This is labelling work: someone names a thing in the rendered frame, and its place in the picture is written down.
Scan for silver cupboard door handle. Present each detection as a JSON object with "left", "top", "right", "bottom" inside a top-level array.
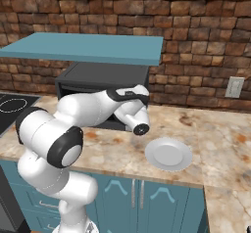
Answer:
[
  {"left": 139, "top": 179, "right": 145, "bottom": 210},
  {"left": 130, "top": 178, "right": 136, "bottom": 210}
]

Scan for white wall socket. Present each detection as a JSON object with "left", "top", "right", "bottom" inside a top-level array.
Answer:
[{"left": 225, "top": 75, "right": 246, "bottom": 99}]

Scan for teal drawer front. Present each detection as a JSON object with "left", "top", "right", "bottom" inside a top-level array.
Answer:
[
  {"left": 23, "top": 207, "right": 64, "bottom": 233},
  {"left": 2, "top": 161, "right": 64, "bottom": 215}
]

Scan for white round plate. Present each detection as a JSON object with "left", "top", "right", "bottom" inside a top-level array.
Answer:
[{"left": 144, "top": 137, "right": 194, "bottom": 172}]

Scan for teal cupboard door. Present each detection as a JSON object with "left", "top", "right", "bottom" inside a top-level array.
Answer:
[
  {"left": 137, "top": 178, "right": 207, "bottom": 233},
  {"left": 85, "top": 173, "right": 139, "bottom": 233}
]

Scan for teal wall shelf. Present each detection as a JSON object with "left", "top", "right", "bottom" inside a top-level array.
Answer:
[{"left": 0, "top": 31, "right": 165, "bottom": 67}]

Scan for black hob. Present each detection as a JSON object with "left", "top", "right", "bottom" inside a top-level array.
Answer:
[{"left": 0, "top": 92, "right": 42, "bottom": 139}]

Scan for silver drawer handle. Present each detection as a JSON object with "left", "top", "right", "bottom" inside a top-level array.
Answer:
[
  {"left": 46, "top": 222, "right": 59, "bottom": 232},
  {"left": 38, "top": 200, "right": 61, "bottom": 210}
]

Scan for dark grey toaster oven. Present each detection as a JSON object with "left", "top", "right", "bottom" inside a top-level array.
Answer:
[{"left": 54, "top": 61, "right": 150, "bottom": 133}]

